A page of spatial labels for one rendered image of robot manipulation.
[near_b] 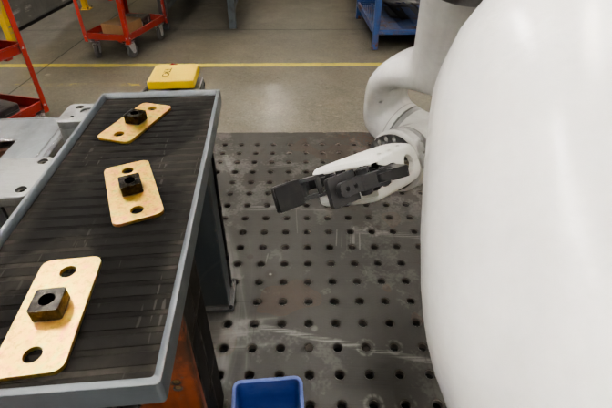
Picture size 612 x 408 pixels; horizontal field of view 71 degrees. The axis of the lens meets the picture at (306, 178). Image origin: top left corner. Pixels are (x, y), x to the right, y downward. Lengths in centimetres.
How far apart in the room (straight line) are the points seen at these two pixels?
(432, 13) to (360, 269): 60
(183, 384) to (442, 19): 46
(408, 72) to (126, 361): 41
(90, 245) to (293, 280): 61
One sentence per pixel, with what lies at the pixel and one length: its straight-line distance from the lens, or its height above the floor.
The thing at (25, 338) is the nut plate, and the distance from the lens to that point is 30.
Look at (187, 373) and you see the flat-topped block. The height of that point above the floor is 95.
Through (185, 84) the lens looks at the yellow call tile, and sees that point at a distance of 59.
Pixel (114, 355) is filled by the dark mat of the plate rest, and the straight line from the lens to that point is 27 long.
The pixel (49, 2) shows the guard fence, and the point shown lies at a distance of 588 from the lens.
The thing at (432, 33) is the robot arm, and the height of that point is 125.
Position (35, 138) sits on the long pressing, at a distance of 89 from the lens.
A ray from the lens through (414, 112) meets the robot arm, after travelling 63.
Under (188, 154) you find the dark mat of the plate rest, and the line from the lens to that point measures 42.
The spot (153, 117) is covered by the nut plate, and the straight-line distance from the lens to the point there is 49.
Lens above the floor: 137
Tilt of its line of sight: 35 degrees down
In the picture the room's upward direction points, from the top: straight up
